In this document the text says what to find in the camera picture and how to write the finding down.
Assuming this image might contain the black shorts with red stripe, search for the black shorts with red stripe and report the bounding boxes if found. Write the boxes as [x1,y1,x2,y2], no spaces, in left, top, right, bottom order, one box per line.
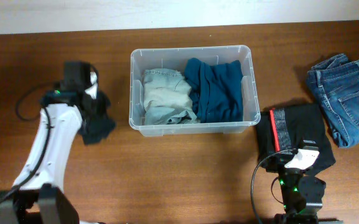
[256,103,336,176]

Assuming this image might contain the black Nike shirt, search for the black Nike shirt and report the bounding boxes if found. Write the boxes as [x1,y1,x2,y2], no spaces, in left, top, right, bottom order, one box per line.
[79,91,116,145]

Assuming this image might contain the light blue jeans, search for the light blue jeans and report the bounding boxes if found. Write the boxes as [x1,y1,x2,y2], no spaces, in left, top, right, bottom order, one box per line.
[143,68,200,125]

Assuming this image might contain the dark blue jeans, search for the dark blue jeans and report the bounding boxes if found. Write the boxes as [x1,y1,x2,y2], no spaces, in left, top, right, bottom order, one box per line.
[306,54,359,148]

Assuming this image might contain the teal shirt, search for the teal shirt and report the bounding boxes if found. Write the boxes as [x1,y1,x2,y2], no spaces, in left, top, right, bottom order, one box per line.
[184,58,243,123]

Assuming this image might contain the clear plastic storage bin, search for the clear plastic storage bin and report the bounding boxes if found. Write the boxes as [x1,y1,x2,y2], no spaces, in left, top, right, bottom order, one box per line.
[129,45,261,136]

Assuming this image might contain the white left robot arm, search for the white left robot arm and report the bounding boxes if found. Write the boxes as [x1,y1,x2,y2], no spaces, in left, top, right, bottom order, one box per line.
[0,61,115,224]

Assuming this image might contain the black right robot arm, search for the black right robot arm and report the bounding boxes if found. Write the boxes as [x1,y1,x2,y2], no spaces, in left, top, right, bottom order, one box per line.
[266,140,343,224]

